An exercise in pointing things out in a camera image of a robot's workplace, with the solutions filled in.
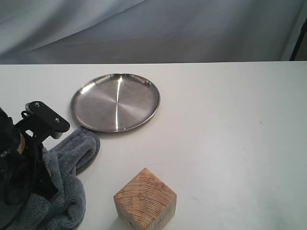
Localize black backdrop stand pole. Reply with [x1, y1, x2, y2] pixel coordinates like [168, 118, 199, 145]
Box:
[289, 20, 307, 61]

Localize wooden cube block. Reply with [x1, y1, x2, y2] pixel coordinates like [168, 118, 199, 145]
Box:
[114, 168, 177, 230]

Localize grey-blue fleece towel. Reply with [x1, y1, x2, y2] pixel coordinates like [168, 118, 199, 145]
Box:
[8, 127, 100, 230]

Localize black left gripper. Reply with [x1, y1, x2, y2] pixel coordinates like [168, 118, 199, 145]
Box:
[0, 141, 60, 204]

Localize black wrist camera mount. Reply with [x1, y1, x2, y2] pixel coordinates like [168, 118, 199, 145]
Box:
[15, 101, 70, 145]

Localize round stainless steel plate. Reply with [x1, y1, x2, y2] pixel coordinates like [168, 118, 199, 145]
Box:
[70, 73, 161, 133]

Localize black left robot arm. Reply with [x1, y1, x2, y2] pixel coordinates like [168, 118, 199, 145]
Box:
[0, 111, 65, 206]

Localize grey backdrop curtain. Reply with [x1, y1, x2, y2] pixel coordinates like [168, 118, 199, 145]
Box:
[0, 0, 307, 64]

